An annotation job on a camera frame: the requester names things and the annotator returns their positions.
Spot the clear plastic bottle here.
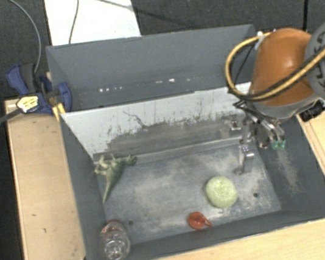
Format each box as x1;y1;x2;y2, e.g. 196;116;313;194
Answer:
97;217;134;260

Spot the black cylinder on white bracket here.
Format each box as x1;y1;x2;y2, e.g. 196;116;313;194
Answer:
297;102;325;123

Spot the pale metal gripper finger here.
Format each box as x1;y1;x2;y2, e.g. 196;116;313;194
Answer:
229;142;260;176
223;114;242;135

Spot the grey metal bin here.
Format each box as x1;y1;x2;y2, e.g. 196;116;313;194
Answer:
43;2;325;260

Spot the red plastic ring toy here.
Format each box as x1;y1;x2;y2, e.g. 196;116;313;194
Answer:
186;208;213;232

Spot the pale green round sponge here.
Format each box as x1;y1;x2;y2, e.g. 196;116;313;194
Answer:
203;173;240;212

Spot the pale wood flat board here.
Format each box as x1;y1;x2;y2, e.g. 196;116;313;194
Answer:
0;91;88;260

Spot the green toy dinosaur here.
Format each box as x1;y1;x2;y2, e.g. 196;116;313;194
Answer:
91;149;145;204

